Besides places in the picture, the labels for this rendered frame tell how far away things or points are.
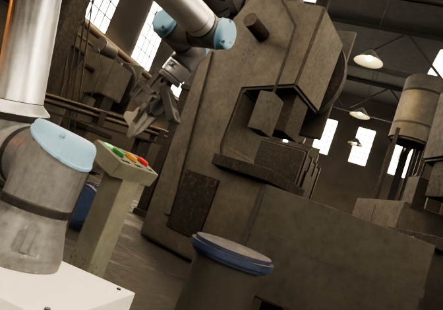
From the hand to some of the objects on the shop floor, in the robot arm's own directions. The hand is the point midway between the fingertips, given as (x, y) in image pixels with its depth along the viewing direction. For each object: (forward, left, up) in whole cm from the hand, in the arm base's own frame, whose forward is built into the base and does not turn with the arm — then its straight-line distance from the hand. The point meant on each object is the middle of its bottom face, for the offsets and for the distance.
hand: (132, 134), depth 113 cm
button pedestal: (+2, -11, -66) cm, 67 cm away
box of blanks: (-64, -184, -57) cm, 203 cm away
